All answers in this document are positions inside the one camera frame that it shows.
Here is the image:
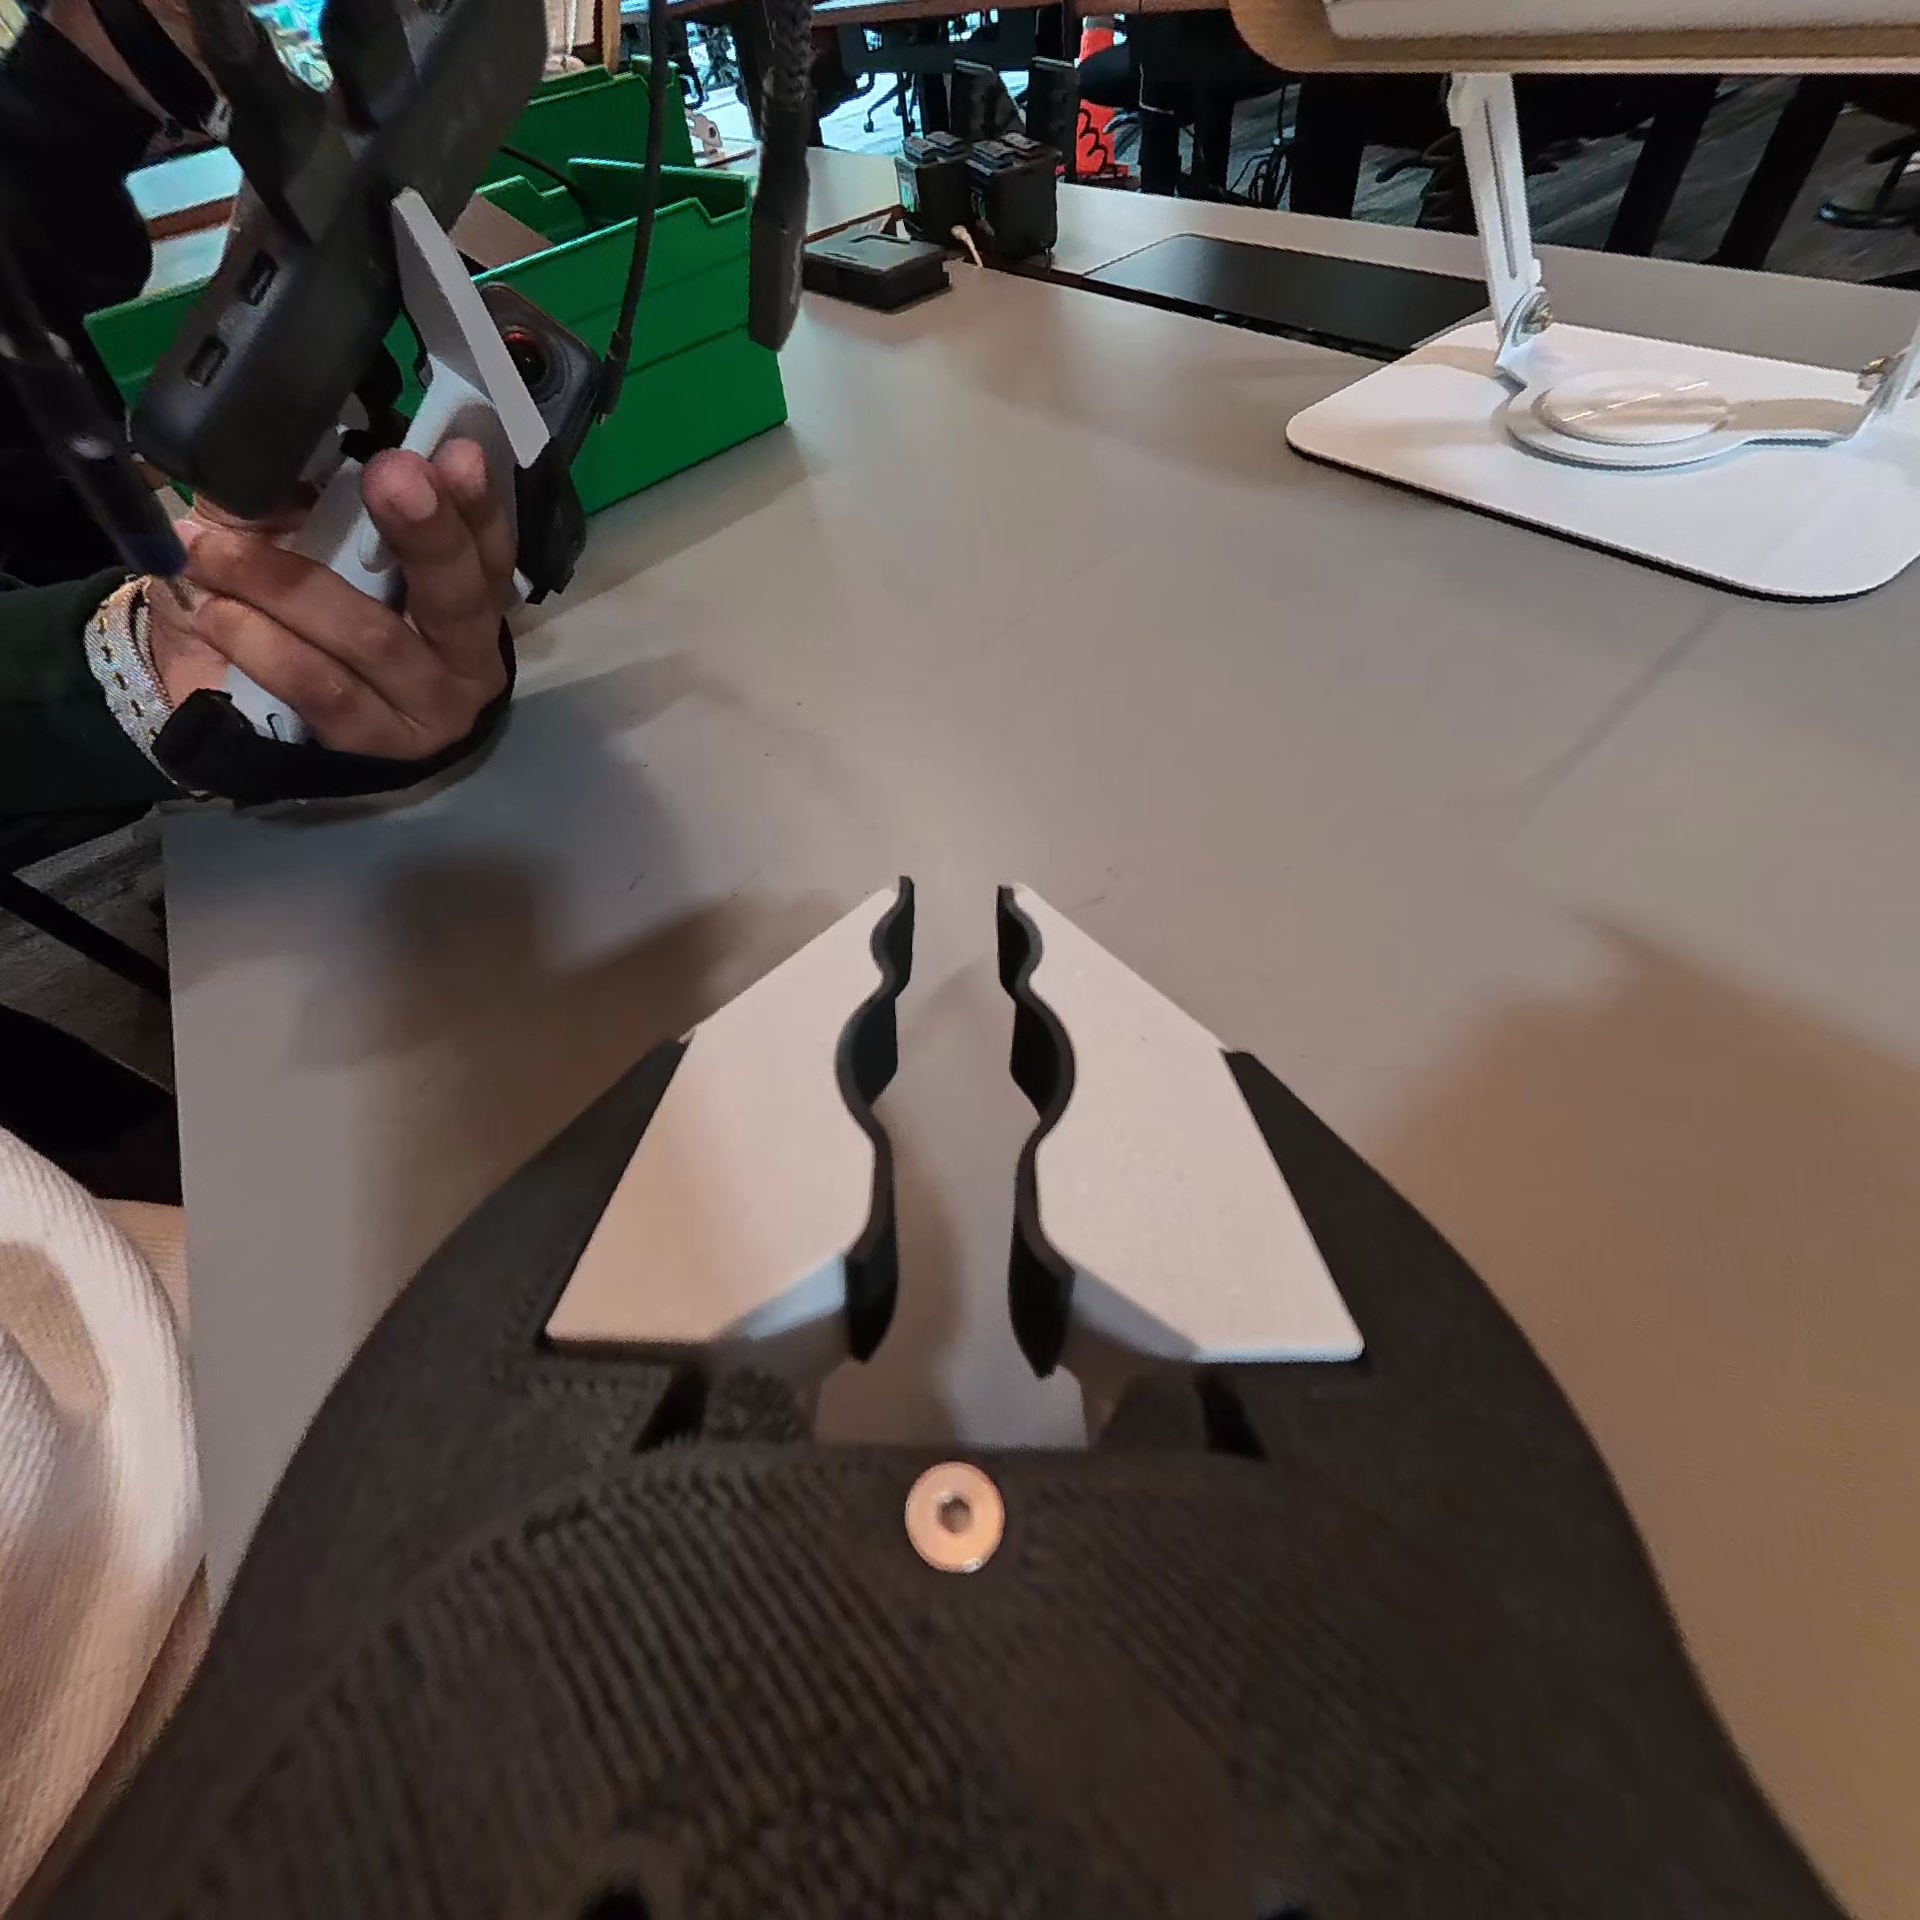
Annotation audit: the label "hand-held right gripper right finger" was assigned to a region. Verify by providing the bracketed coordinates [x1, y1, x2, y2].
[997, 882, 1368, 1434]

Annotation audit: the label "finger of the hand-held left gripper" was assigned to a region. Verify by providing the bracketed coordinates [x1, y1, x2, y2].
[394, 192, 551, 467]

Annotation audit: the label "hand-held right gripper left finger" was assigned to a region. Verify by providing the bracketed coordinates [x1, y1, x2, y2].
[545, 877, 922, 1441]

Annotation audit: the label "green plastic bin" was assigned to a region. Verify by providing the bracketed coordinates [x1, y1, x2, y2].
[85, 158, 788, 518]
[496, 66, 703, 203]

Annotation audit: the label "black USB hub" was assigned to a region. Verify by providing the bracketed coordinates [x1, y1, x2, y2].
[132, 0, 545, 514]

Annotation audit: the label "person's left forearm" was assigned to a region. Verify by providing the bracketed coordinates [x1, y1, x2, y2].
[0, 568, 173, 848]

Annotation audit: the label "grey desk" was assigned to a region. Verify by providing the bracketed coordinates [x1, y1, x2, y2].
[128, 141, 1920, 1920]

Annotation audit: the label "person's left hand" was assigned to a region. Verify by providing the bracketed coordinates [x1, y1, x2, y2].
[146, 441, 519, 758]

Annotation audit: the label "black flat charger box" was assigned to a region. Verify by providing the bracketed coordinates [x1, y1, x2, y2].
[803, 225, 951, 314]

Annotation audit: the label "silver wrist watch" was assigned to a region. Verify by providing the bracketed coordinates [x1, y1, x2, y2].
[88, 573, 179, 753]

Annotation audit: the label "black battery charger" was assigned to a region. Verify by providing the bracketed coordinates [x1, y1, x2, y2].
[968, 134, 1060, 272]
[901, 132, 977, 261]

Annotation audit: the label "person's cream trousers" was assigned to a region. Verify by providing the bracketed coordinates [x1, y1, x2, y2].
[0, 1124, 213, 1920]

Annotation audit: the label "white wooden document stand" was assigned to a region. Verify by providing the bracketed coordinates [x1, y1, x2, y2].
[1229, 0, 1920, 601]

